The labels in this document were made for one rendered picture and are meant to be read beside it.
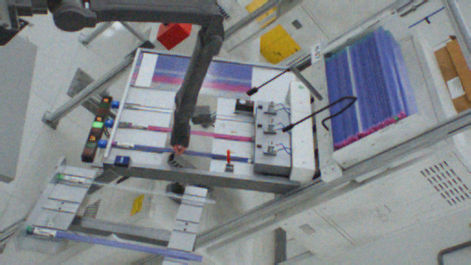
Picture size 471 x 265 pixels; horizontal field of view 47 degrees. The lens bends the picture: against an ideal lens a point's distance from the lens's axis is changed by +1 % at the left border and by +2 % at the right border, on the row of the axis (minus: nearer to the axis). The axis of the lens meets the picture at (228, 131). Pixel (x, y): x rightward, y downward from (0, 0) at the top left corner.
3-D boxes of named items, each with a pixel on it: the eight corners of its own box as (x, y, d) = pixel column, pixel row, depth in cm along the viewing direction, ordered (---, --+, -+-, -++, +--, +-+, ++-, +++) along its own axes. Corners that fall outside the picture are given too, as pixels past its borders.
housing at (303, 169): (285, 192, 197) (292, 167, 188) (284, 105, 232) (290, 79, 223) (307, 194, 198) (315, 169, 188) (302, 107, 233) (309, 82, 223)
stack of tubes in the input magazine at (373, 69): (333, 148, 182) (407, 112, 169) (324, 58, 218) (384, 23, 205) (353, 167, 188) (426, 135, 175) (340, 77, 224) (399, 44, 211)
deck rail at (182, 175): (103, 174, 194) (102, 162, 189) (104, 169, 195) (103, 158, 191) (297, 196, 195) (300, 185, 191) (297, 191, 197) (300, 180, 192)
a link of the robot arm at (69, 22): (227, -13, 143) (235, 16, 138) (215, 22, 154) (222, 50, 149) (50, -23, 128) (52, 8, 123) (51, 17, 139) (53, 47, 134)
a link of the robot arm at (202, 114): (177, 91, 179) (180, 113, 175) (210, 89, 182) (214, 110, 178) (174, 110, 190) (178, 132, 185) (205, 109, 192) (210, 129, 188)
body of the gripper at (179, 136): (190, 129, 196) (191, 114, 191) (188, 148, 189) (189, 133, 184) (173, 126, 196) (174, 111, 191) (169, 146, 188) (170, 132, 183)
